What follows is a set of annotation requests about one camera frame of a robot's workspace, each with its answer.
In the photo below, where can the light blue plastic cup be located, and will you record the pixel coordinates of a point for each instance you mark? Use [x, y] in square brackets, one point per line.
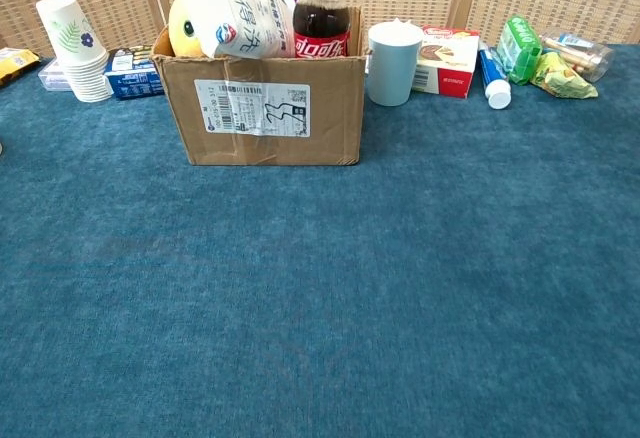
[395, 68]

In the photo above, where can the white salt bag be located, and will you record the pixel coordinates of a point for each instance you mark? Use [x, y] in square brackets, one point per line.
[240, 13]

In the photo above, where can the yellow plush toy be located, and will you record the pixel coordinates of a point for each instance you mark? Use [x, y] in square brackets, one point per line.
[182, 38]

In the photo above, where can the brown cardboard box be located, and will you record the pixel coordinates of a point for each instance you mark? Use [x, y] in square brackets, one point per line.
[275, 148]

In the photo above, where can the clear jar of biscuit sticks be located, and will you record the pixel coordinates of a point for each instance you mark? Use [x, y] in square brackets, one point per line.
[585, 53]

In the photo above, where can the orange brown snack packet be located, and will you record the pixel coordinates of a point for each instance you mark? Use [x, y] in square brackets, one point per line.
[15, 65]

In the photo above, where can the yellow green snack bag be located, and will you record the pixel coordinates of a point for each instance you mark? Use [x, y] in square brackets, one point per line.
[565, 80]

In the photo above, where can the red white cake box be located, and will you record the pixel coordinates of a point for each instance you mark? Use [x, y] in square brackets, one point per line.
[450, 63]

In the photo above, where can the blue table cloth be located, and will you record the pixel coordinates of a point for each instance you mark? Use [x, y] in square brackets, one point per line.
[250, 283]

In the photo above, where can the dark blue printed box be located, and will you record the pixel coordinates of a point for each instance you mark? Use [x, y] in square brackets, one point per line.
[130, 80]

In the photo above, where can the stack of paper cups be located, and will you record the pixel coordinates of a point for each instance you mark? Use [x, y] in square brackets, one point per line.
[75, 53]

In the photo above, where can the blue white tube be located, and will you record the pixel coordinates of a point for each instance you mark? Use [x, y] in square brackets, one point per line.
[492, 75]

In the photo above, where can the green snack packet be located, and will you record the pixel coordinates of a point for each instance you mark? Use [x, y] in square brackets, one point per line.
[520, 53]

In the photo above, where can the cola bottle with red cap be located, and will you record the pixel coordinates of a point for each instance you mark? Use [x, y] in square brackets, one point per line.
[320, 28]

